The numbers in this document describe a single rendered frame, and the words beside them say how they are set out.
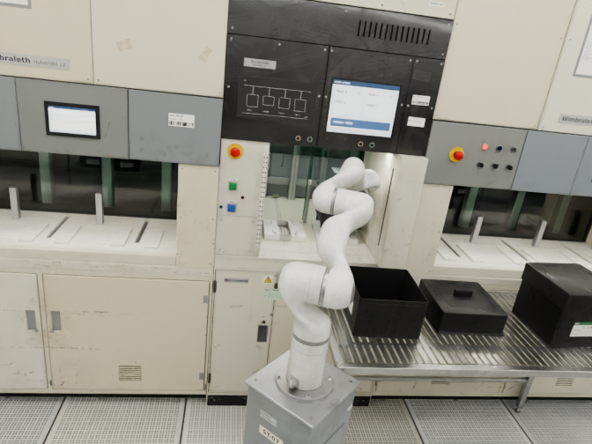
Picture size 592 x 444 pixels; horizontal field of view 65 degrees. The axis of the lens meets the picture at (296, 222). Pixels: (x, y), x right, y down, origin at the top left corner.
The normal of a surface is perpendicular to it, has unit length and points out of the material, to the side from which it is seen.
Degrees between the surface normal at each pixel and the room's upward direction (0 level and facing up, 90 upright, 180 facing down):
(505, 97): 90
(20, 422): 0
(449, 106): 90
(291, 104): 90
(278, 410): 90
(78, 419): 0
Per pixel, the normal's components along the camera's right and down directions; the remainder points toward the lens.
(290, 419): -0.62, 0.22
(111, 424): 0.11, -0.92
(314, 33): 0.11, 0.37
